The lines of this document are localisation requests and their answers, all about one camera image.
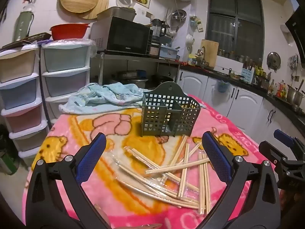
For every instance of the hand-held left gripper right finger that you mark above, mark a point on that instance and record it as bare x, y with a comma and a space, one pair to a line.
214, 152

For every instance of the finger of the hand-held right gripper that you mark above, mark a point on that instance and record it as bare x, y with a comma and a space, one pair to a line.
283, 137

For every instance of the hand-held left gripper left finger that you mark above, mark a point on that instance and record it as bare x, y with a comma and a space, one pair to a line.
93, 152

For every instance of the pile of wooden chopsticks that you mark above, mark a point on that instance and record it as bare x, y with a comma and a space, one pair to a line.
166, 168

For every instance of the green plastic utensil basket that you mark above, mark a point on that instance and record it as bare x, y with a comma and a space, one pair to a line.
166, 114

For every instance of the clear plastic wrapper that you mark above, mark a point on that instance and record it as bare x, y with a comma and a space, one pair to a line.
114, 162

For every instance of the pink printed blanket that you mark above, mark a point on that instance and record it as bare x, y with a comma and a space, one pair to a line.
71, 128

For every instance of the steel cooking pot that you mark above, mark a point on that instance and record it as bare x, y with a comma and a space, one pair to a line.
294, 95

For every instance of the row of condiment bottles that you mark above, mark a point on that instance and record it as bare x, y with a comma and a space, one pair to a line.
277, 89

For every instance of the white kitchen cabinets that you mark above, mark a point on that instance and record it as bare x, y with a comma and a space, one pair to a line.
247, 105

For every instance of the light blue printed cloth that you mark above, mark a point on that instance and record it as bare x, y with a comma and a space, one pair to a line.
107, 95

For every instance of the blue plastic bag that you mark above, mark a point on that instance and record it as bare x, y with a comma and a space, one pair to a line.
223, 86

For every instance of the blue knife block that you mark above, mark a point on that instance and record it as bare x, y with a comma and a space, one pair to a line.
247, 75

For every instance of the metal pot lid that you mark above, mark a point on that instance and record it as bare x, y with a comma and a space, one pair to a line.
273, 60

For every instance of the steel pressure pot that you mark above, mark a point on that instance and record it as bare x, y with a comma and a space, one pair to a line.
135, 80

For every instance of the black wok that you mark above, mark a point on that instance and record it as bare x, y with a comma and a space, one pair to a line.
163, 78

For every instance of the white drawer tower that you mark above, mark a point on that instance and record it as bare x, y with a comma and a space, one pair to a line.
64, 59
19, 93

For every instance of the metal faucet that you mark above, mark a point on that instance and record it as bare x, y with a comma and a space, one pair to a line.
202, 53

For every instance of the wooden cutting board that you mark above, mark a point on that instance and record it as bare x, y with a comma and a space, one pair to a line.
211, 52

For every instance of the metal shelf rack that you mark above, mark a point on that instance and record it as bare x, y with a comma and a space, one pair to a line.
133, 58

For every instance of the black range hood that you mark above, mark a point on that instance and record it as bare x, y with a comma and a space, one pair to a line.
297, 28

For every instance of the black microwave oven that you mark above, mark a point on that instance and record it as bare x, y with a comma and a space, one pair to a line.
124, 35

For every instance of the red plastic basin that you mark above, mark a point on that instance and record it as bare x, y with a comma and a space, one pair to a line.
69, 32

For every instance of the dark framed window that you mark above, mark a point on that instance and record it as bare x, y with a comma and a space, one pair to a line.
236, 23

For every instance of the dark flat tray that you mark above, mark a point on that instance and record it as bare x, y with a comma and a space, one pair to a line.
26, 39

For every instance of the black blender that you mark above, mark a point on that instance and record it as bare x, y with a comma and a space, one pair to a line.
157, 31

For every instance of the stainless steel bowl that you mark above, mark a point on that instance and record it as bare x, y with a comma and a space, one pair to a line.
178, 16

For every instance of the grey lidded container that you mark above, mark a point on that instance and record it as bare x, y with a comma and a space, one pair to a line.
116, 13

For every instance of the green hanging bottle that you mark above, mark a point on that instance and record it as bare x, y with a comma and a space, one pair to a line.
22, 23

